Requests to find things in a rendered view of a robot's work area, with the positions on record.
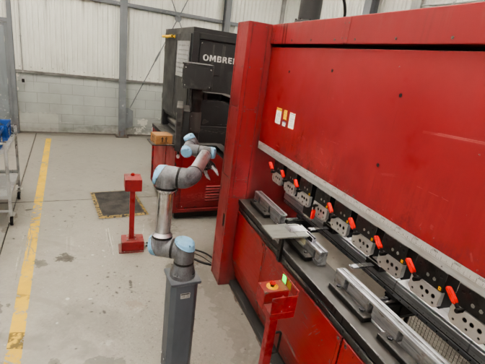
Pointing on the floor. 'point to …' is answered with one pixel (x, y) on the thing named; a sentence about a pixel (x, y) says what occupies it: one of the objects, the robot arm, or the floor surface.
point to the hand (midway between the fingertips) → (213, 175)
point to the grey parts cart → (9, 181)
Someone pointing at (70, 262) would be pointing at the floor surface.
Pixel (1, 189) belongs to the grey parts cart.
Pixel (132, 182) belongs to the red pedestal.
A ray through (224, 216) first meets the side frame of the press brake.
